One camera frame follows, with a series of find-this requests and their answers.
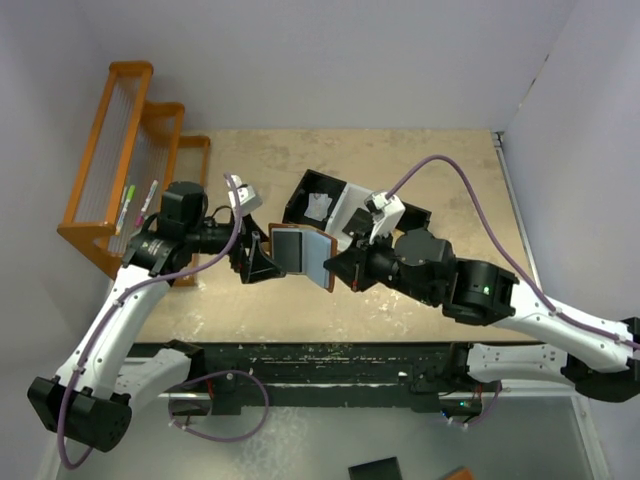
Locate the pink marker pen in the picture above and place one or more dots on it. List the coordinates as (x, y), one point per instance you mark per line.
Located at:
(147, 202)

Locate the brown leather card holder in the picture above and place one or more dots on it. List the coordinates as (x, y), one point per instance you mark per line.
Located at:
(303, 250)

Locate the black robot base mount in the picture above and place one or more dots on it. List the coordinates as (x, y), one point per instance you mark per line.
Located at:
(421, 377)

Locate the orange wooden tiered rack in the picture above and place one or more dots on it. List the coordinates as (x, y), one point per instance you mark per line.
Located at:
(132, 141)

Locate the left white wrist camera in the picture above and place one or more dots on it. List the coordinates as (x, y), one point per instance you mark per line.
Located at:
(243, 194)

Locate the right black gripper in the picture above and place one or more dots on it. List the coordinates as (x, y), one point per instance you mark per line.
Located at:
(352, 266)

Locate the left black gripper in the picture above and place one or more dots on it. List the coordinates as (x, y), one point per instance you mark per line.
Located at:
(257, 265)

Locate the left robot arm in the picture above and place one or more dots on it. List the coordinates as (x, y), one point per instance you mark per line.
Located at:
(89, 400)

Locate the green marker pen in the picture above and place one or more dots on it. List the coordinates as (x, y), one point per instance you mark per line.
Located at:
(127, 197)

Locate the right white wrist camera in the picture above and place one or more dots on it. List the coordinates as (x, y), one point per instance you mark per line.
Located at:
(386, 211)

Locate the orange object at bottom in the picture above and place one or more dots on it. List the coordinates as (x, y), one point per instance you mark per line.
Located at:
(461, 473)

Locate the silver item in tray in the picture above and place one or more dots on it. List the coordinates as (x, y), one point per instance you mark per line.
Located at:
(318, 206)

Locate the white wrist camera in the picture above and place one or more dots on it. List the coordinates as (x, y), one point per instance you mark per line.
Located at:
(386, 211)
(243, 194)

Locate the black and white organizer tray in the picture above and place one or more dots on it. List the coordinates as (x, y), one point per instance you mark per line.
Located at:
(344, 200)

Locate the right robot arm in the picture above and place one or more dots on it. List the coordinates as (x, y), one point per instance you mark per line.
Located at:
(593, 355)

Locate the black card in tray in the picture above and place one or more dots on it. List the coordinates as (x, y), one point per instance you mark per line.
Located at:
(359, 225)

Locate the black box at bottom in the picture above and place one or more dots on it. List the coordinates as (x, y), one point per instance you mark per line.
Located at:
(382, 469)

